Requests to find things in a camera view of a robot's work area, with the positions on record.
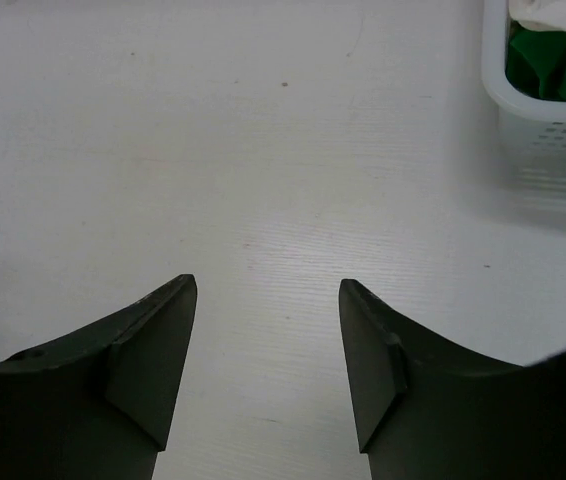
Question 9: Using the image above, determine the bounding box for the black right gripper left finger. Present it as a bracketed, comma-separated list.
[0, 274, 197, 479]

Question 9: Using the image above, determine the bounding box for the green t-shirt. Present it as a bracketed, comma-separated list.
[505, 22, 566, 102]

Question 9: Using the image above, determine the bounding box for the white plastic laundry basket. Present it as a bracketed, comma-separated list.
[481, 1, 566, 182]

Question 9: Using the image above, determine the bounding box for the white t-shirt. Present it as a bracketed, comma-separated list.
[508, 0, 566, 32]

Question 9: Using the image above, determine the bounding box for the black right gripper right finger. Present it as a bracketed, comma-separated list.
[339, 279, 566, 479]

